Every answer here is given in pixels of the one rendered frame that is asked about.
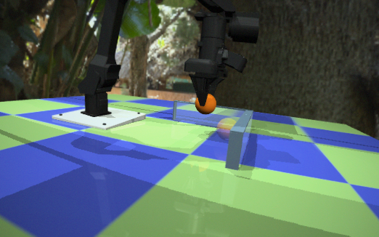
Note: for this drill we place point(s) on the orange ball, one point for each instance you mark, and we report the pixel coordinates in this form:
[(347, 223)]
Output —
[(209, 107)]

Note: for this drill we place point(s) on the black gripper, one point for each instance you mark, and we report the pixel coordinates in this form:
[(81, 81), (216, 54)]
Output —
[(207, 72)]

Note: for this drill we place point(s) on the clear low glass walls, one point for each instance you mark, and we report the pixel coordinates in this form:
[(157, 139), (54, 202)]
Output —
[(188, 113)]

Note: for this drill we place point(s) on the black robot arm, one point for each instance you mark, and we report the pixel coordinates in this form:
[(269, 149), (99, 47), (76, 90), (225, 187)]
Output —
[(103, 70)]

